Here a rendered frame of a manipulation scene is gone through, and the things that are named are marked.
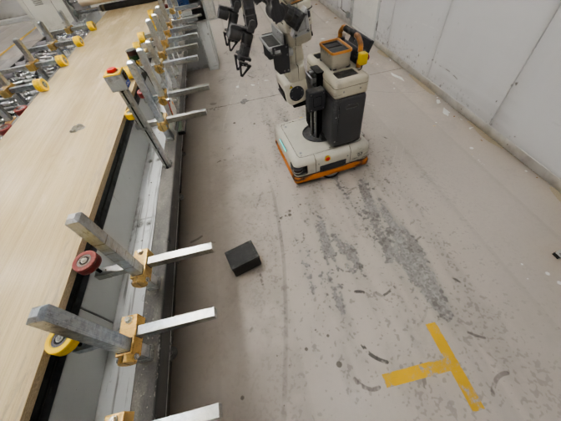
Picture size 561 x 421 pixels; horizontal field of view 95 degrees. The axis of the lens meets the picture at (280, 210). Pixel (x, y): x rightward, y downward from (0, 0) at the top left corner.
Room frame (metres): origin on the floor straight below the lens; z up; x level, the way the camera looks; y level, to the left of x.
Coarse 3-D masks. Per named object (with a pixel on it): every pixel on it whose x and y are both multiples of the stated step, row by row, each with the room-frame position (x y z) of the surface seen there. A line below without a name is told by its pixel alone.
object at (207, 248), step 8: (184, 248) 0.55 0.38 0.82; (192, 248) 0.54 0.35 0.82; (200, 248) 0.54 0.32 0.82; (208, 248) 0.53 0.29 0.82; (152, 256) 0.54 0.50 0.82; (160, 256) 0.53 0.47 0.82; (168, 256) 0.53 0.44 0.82; (176, 256) 0.52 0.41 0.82; (184, 256) 0.52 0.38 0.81; (192, 256) 0.52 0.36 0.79; (152, 264) 0.51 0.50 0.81; (160, 264) 0.51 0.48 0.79; (96, 272) 0.51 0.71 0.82; (104, 272) 0.51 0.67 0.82; (112, 272) 0.50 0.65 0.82; (120, 272) 0.50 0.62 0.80
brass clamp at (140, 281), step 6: (144, 252) 0.56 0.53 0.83; (150, 252) 0.57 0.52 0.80; (138, 258) 0.53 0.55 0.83; (144, 258) 0.53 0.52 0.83; (144, 264) 0.50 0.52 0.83; (144, 270) 0.48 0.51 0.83; (150, 270) 0.50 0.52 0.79; (132, 276) 0.46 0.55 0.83; (138, 276) 0.46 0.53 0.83; (144, 276) 0.46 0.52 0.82; (150, 276) 0.47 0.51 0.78; (132, 282) 0.44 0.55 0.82; (138, 282) 0.44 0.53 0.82; (144, 282) 0.44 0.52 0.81
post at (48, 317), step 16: (48, 304) 0.25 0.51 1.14; (32, 320) 0.22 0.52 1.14; (48, 320) 0.22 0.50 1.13; (64, 320) 0.23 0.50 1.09; (80, 320) 0.25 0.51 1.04; (64, 336) 0.22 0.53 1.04; (80, 336) 0.22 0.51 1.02; (96, 336) 0.22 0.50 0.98; (112, 336) 0.24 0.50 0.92; (144, 352) 0.23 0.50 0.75
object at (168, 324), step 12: (192, 312) 0.30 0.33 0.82; (204, 312) 0.29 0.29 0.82; (216, 312) 0.30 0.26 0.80; (144, 324) 0.29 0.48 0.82; (156, 324) 0.28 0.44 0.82; (168, 324) 0.28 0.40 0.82; (180, 324) 0.27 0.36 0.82; (192, 324) 0.27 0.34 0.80; (144, 336) 0.26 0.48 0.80; (84, 348) 0.25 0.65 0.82; (96, 348) 0.25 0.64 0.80
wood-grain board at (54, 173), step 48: (96, 48) 2.81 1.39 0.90; (144, 48) 2.58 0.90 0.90; (48, 96) 1.95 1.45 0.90; (96, 96) 1.81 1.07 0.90; (0, 144) 1.41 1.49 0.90; (48, 144) 1.32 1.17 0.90; (96, 144) 1.23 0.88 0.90; (0, 192) 0.97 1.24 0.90; (48, 192) 0.91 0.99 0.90; (96, 192) 0.86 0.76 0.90; (0, 240) 0.68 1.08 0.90; (48, 240) 0.64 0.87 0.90; (0, 288) 0.46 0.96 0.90; (48, 288) 0.43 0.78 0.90; (0, 336) 0.30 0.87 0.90; (0, 384) 0.17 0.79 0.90
